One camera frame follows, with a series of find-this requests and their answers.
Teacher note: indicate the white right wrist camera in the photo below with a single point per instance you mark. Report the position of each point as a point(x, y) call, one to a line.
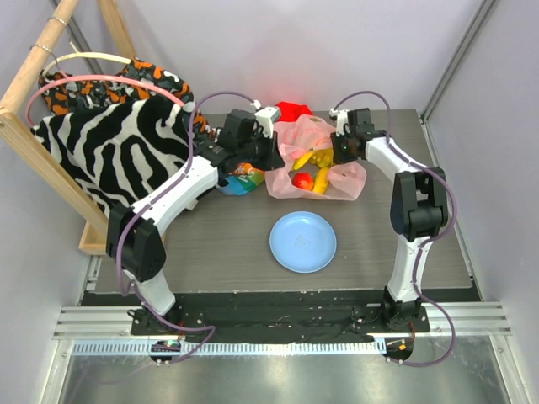
point(340, 118)

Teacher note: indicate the aluminium rail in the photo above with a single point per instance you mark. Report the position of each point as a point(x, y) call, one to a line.
point(119, 330)

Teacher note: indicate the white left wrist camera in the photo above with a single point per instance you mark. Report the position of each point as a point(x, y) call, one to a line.
point(266, 118)

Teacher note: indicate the pink plastic bag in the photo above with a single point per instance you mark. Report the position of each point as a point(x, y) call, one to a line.
point(346, 181)

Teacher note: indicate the colourful rainbow pouch bag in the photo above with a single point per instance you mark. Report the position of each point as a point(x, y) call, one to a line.
point(243, 180)

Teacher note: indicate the red cloth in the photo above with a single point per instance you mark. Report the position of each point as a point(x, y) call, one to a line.
point(290, 112)

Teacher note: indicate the wooden rack frame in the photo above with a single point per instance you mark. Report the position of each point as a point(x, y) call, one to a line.
point(32, 141)

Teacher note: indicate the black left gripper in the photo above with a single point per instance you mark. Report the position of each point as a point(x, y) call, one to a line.
point(273, 159)

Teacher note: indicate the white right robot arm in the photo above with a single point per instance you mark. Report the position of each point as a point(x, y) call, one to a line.
point(418, 209)

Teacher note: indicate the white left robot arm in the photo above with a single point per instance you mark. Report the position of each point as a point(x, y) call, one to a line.
point(134, 238)

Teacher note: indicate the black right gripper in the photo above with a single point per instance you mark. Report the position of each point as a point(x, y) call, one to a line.
point(337, 148)

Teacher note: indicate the blue plastic plate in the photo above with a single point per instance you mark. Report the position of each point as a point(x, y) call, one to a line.
point(303, 242)

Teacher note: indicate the zebra pattern cloth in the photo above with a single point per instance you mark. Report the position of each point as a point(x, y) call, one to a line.
point(121, 153)

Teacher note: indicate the orange black patterned cloth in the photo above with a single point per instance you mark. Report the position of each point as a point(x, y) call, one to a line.
point(75, 96)

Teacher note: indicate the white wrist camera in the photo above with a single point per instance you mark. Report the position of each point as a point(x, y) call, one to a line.
point(340, 118)
point(266, 118)

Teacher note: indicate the yellow fake banana bunch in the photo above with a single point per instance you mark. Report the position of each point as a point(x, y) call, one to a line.
point(321, 181)

